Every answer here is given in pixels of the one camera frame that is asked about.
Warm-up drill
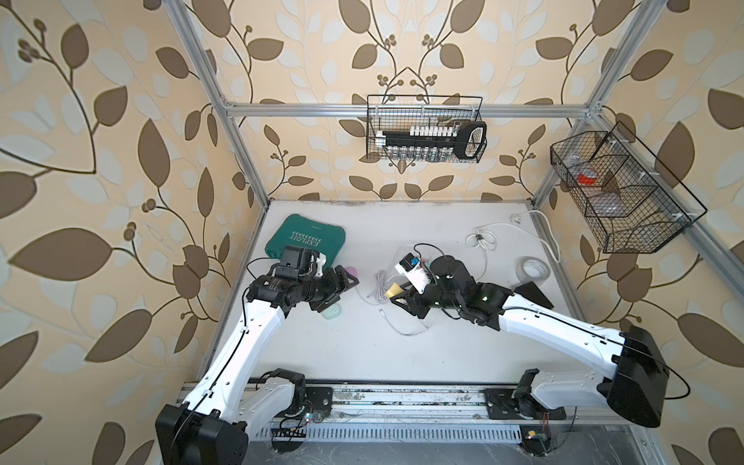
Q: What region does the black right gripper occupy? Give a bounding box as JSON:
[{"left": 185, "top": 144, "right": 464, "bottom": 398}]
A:
[{"left": 389, "top": 273, "right": 463, "bottom": 318}]

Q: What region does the yellow charger plug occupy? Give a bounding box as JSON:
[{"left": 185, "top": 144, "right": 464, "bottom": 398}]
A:
[{"left": 385, "top": 283, "right": 408, "bottom": 300}]

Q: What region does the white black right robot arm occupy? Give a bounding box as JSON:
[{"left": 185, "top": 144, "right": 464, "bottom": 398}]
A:
[{"left": 387, "top": 254, "right": 675, "bottom": 428}]

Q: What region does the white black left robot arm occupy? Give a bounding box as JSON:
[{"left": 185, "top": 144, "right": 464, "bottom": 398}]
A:
[{"left": 155, "top": 246, "right": 358, "bottom": 464}]

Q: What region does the mint green earbud case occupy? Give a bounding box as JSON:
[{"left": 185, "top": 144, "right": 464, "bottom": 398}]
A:
[{"left": 322, "top": 304, "right": 342, "bottom": 320}]

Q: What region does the green plastic tool case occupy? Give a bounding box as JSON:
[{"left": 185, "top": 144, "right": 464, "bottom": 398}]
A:
[{"left": 265, "top": 214, "right": 346, "bottom": 269}]

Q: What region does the black box on table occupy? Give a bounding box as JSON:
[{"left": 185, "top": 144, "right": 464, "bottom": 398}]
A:
[{"left": 513, "top": 282, "right": 554, "bottom": 310}]

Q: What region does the white tape roll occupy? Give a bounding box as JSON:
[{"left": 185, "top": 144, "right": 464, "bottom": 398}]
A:
[{"left": 515, "top": 257, "right": 551, "bottom": 283}]

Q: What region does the red object in basket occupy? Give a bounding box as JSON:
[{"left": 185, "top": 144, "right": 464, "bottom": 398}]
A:
[{"left": 575, "top": 168, "right": 599, "bottom": 186}]

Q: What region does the white cable of yellow charger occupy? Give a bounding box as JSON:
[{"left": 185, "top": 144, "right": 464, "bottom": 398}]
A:
[{"left": 379, "top": 307, "right": 434, "bottom": 337}]

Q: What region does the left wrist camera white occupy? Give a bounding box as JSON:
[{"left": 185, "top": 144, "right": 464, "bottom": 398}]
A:
[{"left": 311, "top": 251, "right": 327, "bottom": 277}]

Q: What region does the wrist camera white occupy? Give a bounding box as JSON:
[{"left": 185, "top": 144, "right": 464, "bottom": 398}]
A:
[
  {"left": 394, "top": 253, "right": 431, "bottom": 295},
  {"left": 311, "top": 251, "right": 327, "bottom": 277}
]

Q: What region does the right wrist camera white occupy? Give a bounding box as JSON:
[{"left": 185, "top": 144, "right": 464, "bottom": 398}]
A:
[{"left": 394, "top": 253, "right": 431, "bottom": 295}]

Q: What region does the white power strip cord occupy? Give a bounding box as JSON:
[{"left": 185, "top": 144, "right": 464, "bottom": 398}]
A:
[{"left": 464, "top": 208, "right": 562, "bottom": 264}]

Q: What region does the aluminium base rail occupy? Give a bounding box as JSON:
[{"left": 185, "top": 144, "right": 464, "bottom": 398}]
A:
[{"left": 173, "top": 380, "right": 652, "bottom": 446}]

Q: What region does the black socket set rail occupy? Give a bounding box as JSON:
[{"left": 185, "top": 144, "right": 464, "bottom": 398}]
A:
[{"left": 372, "top": 121, "right": 487, "bottom": 163}]

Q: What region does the black wire basket back wall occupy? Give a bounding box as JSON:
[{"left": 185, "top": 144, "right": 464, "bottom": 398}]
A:
[{"left": 365, "top": 93, "right": 487, "bottom": 164}]

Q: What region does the black wire basket wall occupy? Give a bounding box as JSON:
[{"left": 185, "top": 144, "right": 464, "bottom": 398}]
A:
[
  {"left": 365, "top": 93, "right": 487, "bottom": 164},
  {"left": 550, "top": 121, "right": 708, "bottom": 254}
]

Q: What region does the black wire basket right wall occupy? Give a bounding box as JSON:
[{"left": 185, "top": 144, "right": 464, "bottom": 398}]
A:
[{"left": 550, "top": 121, "right": 708, "bottom": 254}]

